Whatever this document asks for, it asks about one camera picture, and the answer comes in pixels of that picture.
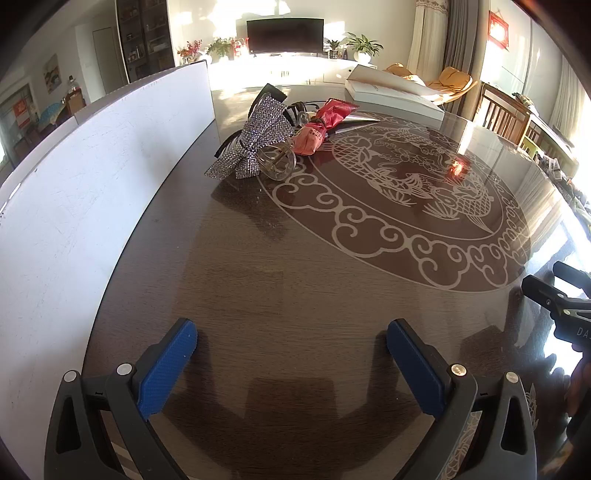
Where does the orange lounge chair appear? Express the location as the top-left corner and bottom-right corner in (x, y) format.
(385, 64), (479, 100)

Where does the silver metal blade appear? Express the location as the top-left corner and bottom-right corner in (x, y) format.
(329, 115), (382, 138)

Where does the white board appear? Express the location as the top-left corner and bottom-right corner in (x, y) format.
(0, 60), (218, 480)

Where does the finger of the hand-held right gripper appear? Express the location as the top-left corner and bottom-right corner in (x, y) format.
(522, 275), (591, 320)
(552, 261), (591, 292)

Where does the bushy green plant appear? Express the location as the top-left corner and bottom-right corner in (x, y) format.
(206, 38), (234, 61)

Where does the black headband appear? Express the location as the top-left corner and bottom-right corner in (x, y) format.
(283, 99), (320, 126)

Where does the cream curtain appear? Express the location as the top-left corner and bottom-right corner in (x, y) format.
(406, 0), (451, 80)

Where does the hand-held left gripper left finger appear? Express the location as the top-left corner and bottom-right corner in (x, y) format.
(44, 318), (199, 480)

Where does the wooden slatted chair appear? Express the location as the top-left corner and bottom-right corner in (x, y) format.
(477, 82), (532, 145)

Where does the framed wall picture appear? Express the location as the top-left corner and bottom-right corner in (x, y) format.
(43, 53), (64, 93)

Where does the rhinestone bow hair clip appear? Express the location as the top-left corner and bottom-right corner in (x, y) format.
(204, 99), (296, 181)

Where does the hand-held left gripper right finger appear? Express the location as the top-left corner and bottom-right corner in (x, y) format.
(387, 318), (539, 480)

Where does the red flower bouquet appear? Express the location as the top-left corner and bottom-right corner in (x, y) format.
(177, 41), (204, 64)

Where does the red foil packet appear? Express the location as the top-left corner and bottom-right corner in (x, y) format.
(294, 98), (360, 157)

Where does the black television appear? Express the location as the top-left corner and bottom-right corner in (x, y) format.
(246, 17), (325, 54)

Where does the grey curtain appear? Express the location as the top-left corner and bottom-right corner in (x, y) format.
(443, 0), (482, 84)

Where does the black hair clip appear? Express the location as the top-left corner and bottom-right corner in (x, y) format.
(250, 83), (288, 117)

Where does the clear hair claw clip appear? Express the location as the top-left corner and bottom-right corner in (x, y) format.
(257, 140), (297, 180)

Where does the white door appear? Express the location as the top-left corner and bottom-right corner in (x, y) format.
(92, 28), (116, 94)

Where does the flat white box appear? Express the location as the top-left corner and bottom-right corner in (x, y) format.
(345, 65), (447, 123)

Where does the cluttered wooden side bench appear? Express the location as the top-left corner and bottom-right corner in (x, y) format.
(517, 92), (591, 213)

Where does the white television cabinet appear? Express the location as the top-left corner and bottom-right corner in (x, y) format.
(208, 53), (366, 91)

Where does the large potted green plant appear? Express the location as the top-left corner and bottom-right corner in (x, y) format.
(345, 32), (384, 64)

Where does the dark display cabinet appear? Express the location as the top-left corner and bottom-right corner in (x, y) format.
(115, 0), (177, 85)

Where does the red wall hanging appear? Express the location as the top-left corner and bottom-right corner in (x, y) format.
(488, 11), (511, 49)

